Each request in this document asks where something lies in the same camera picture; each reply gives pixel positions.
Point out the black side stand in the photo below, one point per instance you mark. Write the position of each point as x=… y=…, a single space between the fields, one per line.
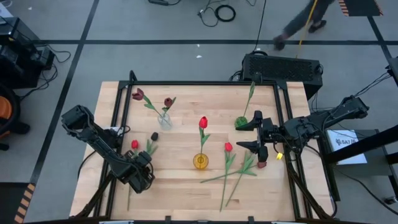
x=379 y=168

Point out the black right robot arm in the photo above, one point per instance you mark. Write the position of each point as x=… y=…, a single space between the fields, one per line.
x=311 y=127

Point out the green glass vase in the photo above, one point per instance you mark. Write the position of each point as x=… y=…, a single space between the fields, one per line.
x=240 y=121

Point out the yellow glass vase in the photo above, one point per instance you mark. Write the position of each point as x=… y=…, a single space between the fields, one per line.
x=196 y=162

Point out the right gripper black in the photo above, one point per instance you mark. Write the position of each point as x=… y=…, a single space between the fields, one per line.
x=273 y=133

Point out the orange and black machine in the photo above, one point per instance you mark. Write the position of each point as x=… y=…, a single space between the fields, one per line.
x=4 y=109

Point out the person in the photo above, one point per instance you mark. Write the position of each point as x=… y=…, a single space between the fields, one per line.
x=298 y=21

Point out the black aluminium table frame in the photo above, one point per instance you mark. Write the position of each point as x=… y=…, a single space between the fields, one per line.
x=202 y=83

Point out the black power adapter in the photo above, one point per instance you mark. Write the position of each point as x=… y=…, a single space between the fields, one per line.
x=390 y=200

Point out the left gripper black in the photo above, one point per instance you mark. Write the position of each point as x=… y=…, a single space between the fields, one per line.
x=140 y=174

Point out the black orange striped mat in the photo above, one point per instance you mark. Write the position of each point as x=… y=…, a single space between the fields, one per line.
x=360 y=7
x=9 y=202

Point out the small yellow tag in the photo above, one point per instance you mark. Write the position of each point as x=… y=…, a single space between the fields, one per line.
x=279 y=155

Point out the clear glass vase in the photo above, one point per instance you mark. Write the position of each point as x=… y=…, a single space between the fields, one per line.
x=164 y=122

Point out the black perforated computer case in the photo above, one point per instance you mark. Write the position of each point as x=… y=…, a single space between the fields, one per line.
x=280 y=67

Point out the black power strip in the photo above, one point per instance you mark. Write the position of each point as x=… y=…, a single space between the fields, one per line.
x=158 y=2

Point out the black artificial tulip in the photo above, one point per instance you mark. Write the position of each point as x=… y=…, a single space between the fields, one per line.
x=252 y=90
x=154 y=136
x=248 y=161

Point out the white printed paper sheet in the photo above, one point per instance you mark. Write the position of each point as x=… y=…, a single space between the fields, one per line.
x=348 y=152

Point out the black equipment rack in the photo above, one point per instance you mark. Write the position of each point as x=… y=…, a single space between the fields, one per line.
x=18 y=62

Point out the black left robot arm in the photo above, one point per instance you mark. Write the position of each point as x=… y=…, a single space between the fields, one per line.
x=99 y=143

